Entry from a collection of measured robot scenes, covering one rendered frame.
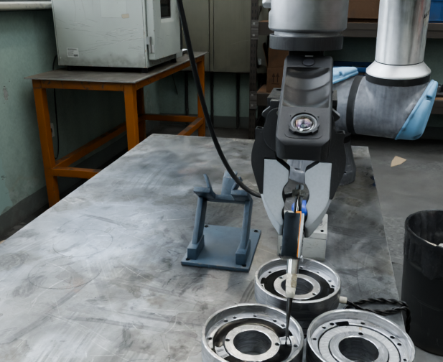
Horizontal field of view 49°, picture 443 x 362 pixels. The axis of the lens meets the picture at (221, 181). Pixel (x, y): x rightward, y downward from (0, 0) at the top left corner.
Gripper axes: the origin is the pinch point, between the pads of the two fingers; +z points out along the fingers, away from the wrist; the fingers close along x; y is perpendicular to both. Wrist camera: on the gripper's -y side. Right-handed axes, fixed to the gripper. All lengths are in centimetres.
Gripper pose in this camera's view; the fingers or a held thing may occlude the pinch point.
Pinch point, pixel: (294, 227)
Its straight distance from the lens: 53.4
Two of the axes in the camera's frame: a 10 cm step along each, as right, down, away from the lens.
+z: 0.0, 9.3, 3.6
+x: -9.8, -0.7, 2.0
